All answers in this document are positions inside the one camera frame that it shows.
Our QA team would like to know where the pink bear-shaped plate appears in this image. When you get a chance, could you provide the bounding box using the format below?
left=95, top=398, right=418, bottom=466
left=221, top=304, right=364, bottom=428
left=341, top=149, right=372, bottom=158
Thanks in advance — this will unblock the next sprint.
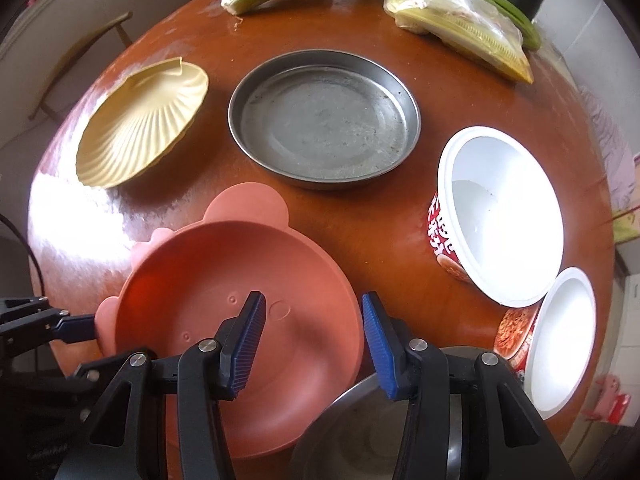
left=96, top=182, right=363, bottom=460

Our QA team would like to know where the steel bowl near gripper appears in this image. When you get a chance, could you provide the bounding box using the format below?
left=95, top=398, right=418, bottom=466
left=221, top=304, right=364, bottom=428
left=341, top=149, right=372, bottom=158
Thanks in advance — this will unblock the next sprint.
left=287, top=344, right=501, bottom=480

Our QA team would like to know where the small red white bowl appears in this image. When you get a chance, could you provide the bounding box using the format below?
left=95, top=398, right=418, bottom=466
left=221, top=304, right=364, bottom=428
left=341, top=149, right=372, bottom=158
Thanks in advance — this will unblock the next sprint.
left=494, top=266, right=597, bottom=419

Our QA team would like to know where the large red white bowl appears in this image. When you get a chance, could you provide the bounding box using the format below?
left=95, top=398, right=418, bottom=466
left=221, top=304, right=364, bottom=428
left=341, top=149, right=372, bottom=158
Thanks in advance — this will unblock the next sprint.
left=426, top=126, right=564, bottom=308

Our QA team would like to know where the yellow shell-shaped plate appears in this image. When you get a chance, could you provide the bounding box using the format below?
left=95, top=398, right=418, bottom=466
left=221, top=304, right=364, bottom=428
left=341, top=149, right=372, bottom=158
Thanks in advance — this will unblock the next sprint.
left=76, top=58, right=209, bottom=188

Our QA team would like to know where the curved wooden chair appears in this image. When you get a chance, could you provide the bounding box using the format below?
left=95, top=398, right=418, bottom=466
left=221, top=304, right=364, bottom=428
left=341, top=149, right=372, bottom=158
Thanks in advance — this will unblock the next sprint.
left=28, top=11, right=134, bottom=125

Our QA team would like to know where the round metal pan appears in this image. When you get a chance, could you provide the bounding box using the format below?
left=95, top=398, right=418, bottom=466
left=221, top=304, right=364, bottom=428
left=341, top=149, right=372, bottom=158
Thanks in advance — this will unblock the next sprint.
left=228, top=49, right=422, bottom=190

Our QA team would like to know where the plastic bag of yellow noodles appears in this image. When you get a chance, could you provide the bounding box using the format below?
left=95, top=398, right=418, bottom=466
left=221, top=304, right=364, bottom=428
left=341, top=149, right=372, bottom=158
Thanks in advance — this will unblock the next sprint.
left=384, top=0, right=534, bottom=84

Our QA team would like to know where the black cable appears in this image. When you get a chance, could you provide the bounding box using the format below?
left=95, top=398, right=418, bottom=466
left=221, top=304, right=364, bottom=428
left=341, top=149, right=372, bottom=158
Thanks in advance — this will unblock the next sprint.
left=0, top=212, right=47, bottom=297

